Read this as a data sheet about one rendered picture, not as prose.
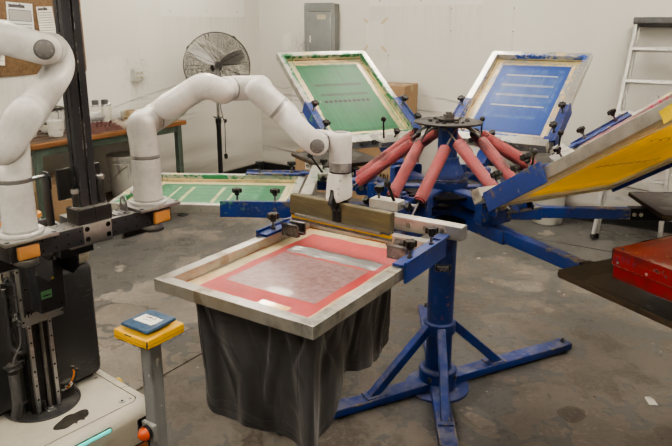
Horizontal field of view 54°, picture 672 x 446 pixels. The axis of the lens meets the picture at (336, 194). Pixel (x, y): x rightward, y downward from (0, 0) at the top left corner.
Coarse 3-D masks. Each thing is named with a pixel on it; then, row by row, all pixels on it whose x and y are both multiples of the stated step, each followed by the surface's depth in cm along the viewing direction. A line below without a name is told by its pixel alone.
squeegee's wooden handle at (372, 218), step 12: (300, 204) 231; (312, 204) 228; (324, 204) 226; (336, 204) 223; (348, 204) 221; (324, 216) 227; (348, 216) 221; (360, 216) 218; (372, 216) 216; (384, 216) 213; (372, 228) 217; (384, 228) 214
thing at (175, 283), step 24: (264, 240) 233; (192, 264) 208; (216, 264) 213; (168, 288) 193; (192, 288) 189; (360, 288) 189; (384, 288) 195; (240, 312) 179; (264, 312) 174; (288, 312) 173; (336, 312) 174; (312, 336) 166
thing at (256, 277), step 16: (304, 240) 241; (320, 240) 241; (336, 240) 241; (272, 256) 225; (288, 256) 225; (304, 256) 225; (240, 272) 210; (256, 272) 210; (272, 272) 210; (288, 272) 210; (224, 288) 198; (240, 288) 198; (256, 288) 198; (272, 288) 198
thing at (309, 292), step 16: (352, 256) 225; (368, 256) 225; (384, 256) 225; (304, 272) 210; (320, 272) 210; (336, 272) 210; (352, 272) 210; (368, 272) 211; (288, 288) 198; (304, 288) 198; (320, 288) 198; (336, 288) 198; (352, 288) 198; (288, 304) 187; (304, 304) 187; (320, 304) 187
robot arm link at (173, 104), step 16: (192, 80) 210; (208, 80) 207; (224, 80) 209; (160, 96) 214; (176, 96) 211; (192, 96) 211; (208, 96) 210; (224, 96) 209; (160, 112) 212; (176, 112) 213
